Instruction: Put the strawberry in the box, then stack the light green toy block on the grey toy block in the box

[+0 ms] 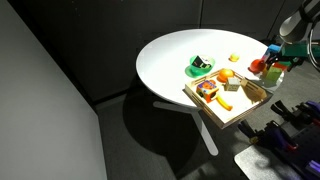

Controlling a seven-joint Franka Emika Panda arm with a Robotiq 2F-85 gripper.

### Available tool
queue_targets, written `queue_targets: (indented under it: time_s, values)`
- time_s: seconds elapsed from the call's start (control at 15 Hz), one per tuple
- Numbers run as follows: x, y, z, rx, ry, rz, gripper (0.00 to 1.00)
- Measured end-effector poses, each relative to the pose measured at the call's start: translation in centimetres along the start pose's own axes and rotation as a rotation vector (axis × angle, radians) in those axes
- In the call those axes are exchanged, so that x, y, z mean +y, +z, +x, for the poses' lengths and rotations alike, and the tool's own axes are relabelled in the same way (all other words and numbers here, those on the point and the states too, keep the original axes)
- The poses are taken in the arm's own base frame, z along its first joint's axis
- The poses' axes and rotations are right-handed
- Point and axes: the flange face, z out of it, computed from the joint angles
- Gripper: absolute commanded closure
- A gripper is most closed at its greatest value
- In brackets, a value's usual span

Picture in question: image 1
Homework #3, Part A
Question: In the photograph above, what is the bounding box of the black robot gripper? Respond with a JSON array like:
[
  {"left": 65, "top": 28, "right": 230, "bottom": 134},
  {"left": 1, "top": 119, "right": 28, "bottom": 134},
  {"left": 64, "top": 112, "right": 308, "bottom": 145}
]
[{"left": 265, "top": 55, "right": 303, "bottom": 71}]

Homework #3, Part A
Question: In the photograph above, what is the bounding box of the light green toy block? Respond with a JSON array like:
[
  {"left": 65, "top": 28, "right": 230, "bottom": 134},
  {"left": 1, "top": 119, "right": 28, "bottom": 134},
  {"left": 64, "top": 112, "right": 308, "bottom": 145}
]
[{"left": 265, "top": 67, "right": 282, "bottom": 82}]

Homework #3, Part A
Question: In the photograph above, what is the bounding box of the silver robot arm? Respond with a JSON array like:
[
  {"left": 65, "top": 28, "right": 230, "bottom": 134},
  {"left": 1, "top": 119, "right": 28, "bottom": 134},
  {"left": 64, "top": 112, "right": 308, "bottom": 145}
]
[{"left": 279, "top": 0, "right": 320, "bottom": 71}]

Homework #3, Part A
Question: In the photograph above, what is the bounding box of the pink toy block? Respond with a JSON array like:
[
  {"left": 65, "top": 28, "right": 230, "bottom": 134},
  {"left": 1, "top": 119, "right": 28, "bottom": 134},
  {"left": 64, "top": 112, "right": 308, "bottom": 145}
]
[{"left": 261, "top": 53, "right": 270, "bottom": 62}]

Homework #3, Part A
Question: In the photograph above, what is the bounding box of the red toy block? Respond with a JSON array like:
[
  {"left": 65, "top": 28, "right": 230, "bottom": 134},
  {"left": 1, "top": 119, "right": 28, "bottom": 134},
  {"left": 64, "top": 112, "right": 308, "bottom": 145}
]
[{"left": 273, "top": 63, "right": 287, "bottom": 71}]

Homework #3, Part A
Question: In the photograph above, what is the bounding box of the red toy apple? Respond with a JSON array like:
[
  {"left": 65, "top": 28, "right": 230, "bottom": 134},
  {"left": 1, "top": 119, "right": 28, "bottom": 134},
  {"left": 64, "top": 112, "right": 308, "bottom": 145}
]
[{"left": 249, "top": 59, "right": 266, "bottom": 73}]

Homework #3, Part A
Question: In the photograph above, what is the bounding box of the blue toy block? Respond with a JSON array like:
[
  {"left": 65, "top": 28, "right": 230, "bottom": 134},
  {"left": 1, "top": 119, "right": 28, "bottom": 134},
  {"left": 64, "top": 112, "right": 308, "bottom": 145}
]
[{"left": 266, "top": 44, "right": 281, "bottom": 55}]

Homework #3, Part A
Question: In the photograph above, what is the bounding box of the dark green toy block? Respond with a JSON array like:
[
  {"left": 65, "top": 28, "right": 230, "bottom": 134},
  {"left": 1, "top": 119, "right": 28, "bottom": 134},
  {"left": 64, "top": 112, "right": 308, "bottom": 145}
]
[{"left": 278, "top": 61, "right": 291, "bottom": 68}]

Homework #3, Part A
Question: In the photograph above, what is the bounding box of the yellow toy lemon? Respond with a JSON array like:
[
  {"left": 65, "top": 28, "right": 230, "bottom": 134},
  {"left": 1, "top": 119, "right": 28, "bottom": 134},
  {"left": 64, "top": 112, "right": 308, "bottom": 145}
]
[{"left": 229, "top": 53, "right": 240, "bottom": 62}]

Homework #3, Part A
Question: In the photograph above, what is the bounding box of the grey toy block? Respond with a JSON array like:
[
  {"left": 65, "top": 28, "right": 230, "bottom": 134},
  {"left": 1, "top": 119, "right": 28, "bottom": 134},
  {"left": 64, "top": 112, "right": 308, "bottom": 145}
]
[{"left": 224, "top": 78, "right": 240, "bottom": 91}]

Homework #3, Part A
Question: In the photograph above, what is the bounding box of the orange toy fruit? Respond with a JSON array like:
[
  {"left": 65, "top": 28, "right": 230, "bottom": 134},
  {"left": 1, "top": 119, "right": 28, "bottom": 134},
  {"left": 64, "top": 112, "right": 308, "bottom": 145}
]
[{"left": 217, "top": 68, "right": 234, "bottom": 83}]

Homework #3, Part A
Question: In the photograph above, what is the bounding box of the wooden tray box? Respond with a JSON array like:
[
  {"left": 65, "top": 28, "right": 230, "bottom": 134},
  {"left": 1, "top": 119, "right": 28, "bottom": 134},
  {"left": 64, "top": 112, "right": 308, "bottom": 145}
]
[{"left": 184, "top": 70, "right": 272, "bottom": 129}]

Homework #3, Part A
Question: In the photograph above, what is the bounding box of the yellow toy banana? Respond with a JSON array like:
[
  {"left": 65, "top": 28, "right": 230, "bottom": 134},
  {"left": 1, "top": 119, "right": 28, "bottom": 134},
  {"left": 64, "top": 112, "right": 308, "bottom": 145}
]
[{"left": 216, "top": 95, "right": 233, "bottom": 111}]

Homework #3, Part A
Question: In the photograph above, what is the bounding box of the purple orange spring clamp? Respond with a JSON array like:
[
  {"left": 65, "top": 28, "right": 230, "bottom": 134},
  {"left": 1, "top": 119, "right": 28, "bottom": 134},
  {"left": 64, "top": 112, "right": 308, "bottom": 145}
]
[{"left": 271, "top": 100, "right": 320, "bottom": 129}]

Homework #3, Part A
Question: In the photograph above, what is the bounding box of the multicoloured patterned cube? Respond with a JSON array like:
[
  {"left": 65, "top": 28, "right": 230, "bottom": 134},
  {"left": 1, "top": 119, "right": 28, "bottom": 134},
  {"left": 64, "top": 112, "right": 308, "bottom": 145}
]
[{"left": 196, "top": 80, "right": 219, "bottom": 103}]

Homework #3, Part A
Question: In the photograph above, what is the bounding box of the black white tagged cube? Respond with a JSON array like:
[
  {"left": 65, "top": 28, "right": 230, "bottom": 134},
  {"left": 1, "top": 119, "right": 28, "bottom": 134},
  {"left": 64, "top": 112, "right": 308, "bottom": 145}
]
[{"left": 192, "top": 56, "right": 211, "bottom": 69}]

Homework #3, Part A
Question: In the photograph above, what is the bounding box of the green bowl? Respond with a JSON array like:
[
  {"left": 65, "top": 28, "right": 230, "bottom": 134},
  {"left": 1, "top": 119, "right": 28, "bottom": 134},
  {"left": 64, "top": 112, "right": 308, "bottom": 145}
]
[{"left": 185, "top": 55, "right": 215, "bottom": 78}]

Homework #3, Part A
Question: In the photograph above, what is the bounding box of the white table base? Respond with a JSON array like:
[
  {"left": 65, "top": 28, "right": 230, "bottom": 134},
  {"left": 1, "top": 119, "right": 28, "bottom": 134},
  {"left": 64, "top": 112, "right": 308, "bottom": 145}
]
[{"left": 152, "top": 100, "right": 220, "bottom": 157}]

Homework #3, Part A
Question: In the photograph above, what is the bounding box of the black perforated mounting board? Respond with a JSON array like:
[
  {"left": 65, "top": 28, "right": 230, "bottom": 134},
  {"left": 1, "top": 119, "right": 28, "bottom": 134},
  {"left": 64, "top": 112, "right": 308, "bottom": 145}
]
[{"left": 253, "top": 111, "right": 320, "bottom": 180}]

